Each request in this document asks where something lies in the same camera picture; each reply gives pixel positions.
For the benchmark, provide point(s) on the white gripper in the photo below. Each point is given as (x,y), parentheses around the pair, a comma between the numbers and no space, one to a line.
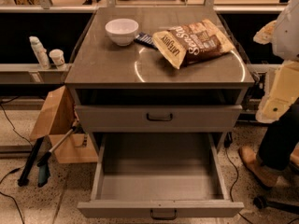
(288,32)

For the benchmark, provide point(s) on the brown and yellow chip bag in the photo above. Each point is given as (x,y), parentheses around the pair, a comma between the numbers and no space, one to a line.
(192,43)

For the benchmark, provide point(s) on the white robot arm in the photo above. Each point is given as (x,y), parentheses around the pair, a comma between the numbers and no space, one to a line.
(283,34)

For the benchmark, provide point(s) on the closed upper grey drawer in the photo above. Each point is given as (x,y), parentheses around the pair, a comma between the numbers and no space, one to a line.
(158,118)

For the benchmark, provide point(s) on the grey drawer cabinet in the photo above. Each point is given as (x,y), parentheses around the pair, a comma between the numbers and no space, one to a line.
(106,74)

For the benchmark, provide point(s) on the open grey middle drawer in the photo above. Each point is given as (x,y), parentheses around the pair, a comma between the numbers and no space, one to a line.
(161,176)

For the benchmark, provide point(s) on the dark trouser leg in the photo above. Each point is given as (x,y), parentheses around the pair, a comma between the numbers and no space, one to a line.
(280,140)

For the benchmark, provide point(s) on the tan work boot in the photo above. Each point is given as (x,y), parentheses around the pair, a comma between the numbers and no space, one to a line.
(266,178)

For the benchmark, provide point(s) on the black chair base leg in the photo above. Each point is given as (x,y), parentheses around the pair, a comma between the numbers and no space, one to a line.
(261,202)

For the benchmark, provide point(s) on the dark blue snack bar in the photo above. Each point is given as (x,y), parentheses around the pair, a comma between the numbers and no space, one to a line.
(145,40)

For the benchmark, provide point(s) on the white ceramic bowl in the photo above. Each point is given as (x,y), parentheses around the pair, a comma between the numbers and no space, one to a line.
(122,31)

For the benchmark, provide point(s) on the brown cardboard box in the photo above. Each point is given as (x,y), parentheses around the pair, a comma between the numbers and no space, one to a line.
(55,119)

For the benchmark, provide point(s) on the white paper cup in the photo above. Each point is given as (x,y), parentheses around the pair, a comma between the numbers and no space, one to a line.
(57,57)

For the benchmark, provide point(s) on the white spray bottle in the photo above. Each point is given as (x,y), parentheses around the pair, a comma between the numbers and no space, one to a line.
(40,52)

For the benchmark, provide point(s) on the black and teal grabber tool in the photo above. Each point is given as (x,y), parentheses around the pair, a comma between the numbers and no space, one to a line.
(42,164)

